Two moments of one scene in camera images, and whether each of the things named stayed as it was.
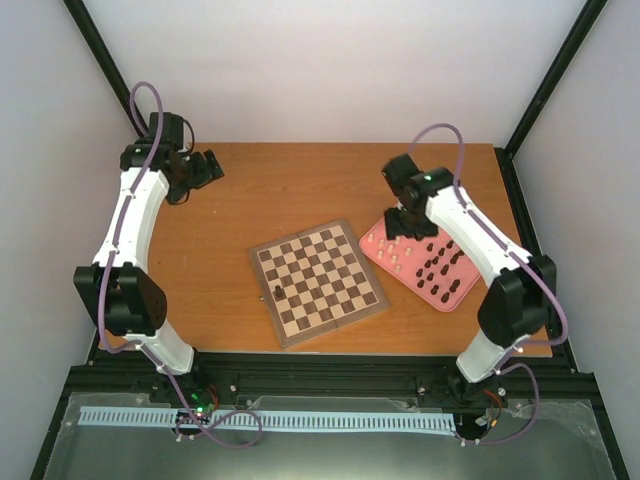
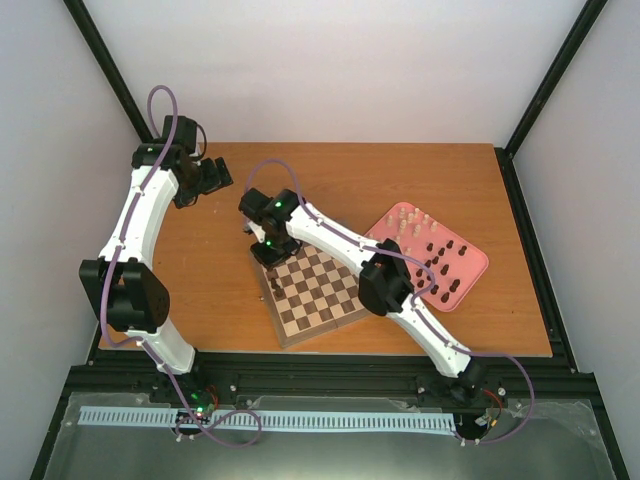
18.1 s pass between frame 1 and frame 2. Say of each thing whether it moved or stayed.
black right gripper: moved
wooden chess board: stayed
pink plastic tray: stayed
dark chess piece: stayed
